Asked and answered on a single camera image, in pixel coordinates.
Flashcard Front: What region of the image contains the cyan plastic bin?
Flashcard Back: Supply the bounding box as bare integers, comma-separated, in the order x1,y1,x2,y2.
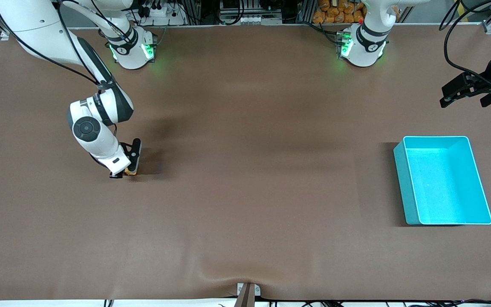
393,136,491,226

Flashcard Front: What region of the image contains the brown table mat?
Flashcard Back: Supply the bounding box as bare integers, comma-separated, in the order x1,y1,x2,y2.
0,25,491,301

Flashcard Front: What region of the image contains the pile of orange items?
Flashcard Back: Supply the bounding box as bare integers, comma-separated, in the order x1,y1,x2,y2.
312,0,368,25

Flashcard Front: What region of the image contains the white power strip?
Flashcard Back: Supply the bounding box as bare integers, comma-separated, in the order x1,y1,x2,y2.
141,3,187,26

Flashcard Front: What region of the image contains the white terminal block row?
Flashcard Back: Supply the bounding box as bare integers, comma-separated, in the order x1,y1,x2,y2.
223,14,283,26

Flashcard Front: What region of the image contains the black cable to left gripper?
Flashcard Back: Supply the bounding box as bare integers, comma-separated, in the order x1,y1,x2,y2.
439,0,491,86

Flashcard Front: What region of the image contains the black cable along right arm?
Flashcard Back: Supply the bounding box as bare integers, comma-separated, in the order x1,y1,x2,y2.
0,0,115,93

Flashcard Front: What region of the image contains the metal table clamp bracket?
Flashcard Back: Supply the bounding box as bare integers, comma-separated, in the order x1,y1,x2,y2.
234,282,263,307

